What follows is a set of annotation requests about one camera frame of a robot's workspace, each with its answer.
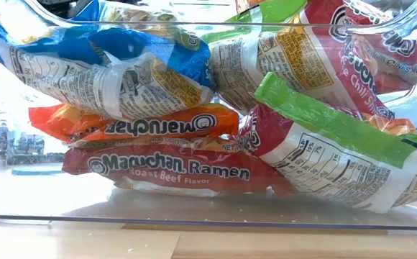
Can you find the red white-backed ramen pack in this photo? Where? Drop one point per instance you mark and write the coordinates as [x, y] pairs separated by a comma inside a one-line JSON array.
[[320, 61]]

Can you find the blue soy sauce ramen pack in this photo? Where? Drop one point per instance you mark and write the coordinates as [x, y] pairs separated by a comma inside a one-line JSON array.
[[122, 72]]

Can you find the red roast beef ramen pack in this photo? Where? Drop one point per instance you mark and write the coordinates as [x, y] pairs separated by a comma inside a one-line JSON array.
[[176, 169]]

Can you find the clear plastic bin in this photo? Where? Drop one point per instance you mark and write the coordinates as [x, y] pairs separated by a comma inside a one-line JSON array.
[[50, 205]]

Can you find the pink green-edged ramen pack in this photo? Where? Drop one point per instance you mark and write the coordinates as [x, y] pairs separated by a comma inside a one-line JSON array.
[[338, 154]]

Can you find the teal silicone spoon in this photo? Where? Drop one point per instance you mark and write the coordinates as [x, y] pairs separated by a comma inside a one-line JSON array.
[[36, 172]]

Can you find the orange ramen noodle pack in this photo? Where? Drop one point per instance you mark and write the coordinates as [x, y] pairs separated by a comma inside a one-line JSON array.
[[158, 126], [246, 4]]

